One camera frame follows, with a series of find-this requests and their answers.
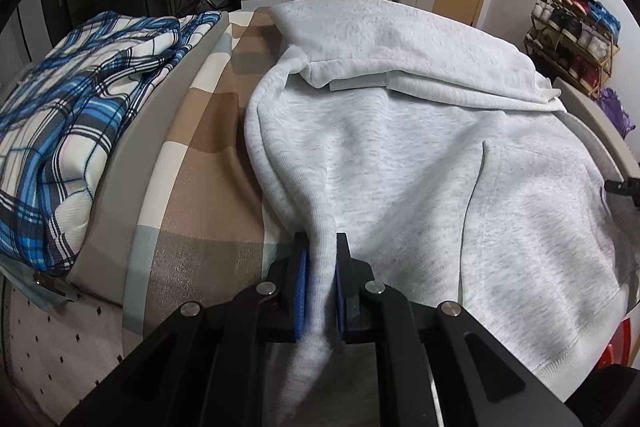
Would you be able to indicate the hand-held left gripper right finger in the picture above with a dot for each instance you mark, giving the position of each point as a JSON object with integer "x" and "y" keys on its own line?
{"x": 341, "y": 297}

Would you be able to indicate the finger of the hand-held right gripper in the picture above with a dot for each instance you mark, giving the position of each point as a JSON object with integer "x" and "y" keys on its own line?
{"x": 625, "y": 192}

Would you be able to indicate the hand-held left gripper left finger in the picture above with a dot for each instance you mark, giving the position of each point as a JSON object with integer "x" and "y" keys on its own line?
{"x": 301, "y": 287}

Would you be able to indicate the light grey hoodie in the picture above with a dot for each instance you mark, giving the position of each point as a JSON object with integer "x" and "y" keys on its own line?
{"x": 400, "y": 157}

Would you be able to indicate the purple plastic bag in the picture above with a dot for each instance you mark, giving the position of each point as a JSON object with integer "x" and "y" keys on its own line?
{"x": 617, "y": 112}

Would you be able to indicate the wooden shoe rack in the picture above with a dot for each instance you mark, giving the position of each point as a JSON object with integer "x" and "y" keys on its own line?
{"x": 605, "y": 74}

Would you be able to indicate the red plastic stool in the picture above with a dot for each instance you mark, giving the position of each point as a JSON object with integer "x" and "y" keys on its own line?
{"x": 615, "y": 347}

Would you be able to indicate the brown checked bedsheet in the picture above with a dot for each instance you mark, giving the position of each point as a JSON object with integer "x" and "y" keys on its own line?
{"x": 210, "y": 147}

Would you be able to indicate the white dotted fabric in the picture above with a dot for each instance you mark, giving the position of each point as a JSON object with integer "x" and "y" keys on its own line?
{"x": 50, "y": 357}

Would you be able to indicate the blue plaid quilt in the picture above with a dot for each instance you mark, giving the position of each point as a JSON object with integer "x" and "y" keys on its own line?
{"x": 75, "y": 122}

